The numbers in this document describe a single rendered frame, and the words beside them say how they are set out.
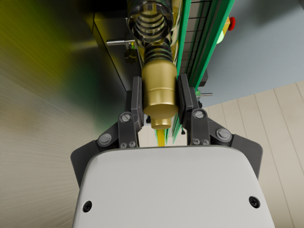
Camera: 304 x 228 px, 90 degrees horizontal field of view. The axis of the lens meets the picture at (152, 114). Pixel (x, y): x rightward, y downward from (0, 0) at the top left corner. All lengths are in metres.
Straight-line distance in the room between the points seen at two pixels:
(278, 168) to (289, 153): 0.21
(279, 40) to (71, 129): 0.82
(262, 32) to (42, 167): 0.77
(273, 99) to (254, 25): 1.88
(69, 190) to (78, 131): 0.08
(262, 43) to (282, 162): 1.78
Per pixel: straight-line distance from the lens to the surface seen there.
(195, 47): 0.53
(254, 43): 0.81
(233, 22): 0.61
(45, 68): 0.20
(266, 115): 2.49
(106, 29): 0.47
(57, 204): 0.22
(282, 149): 2.41
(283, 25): 0.80
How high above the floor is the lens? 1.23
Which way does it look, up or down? 20 degrees down
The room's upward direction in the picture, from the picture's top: 178 degrees clockwise
